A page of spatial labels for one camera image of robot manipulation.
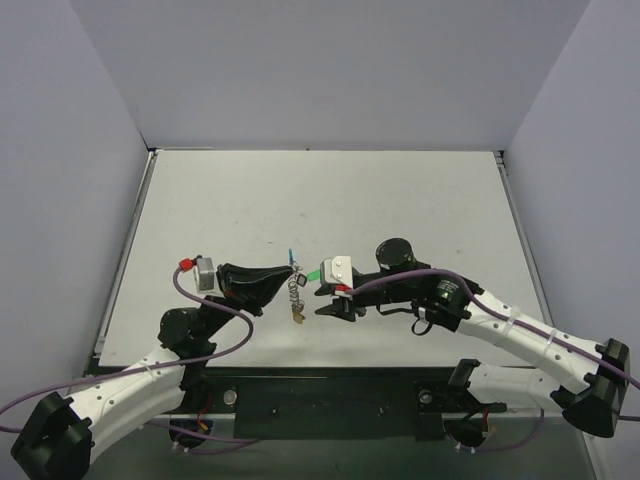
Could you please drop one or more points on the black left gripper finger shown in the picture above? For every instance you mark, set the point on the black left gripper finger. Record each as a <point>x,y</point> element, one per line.
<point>255,295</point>
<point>263,275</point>

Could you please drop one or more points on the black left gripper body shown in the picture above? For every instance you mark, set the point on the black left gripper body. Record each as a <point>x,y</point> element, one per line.
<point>232,288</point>

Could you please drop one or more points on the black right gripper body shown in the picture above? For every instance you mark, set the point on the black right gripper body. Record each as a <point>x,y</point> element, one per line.
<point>347,296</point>

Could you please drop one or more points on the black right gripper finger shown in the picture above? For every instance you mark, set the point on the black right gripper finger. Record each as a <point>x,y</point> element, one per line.
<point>325,290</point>
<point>340,310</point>

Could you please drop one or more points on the metal key organizer blue handle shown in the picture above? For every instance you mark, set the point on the metal key organizer blue handle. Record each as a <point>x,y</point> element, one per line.
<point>296,302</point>

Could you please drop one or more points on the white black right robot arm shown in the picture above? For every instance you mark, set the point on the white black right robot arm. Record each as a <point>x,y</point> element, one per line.
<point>583,380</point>

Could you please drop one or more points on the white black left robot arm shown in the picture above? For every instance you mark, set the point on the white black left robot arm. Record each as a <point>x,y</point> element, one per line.
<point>64,435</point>

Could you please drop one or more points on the green key tag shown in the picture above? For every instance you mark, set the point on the green key tag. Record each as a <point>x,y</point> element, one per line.
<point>315,275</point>

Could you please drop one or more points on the yellow key tag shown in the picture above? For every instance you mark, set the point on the yellow key tag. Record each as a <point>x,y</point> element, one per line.
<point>299,318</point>

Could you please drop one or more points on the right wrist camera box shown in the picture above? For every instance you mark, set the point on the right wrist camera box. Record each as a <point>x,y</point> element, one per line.
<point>338,271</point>

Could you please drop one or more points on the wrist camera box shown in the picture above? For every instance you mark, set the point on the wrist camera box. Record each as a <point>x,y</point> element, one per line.
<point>338,271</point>
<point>204,272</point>

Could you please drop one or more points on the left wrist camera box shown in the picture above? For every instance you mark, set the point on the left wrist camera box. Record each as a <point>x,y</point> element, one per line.
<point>204,272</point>

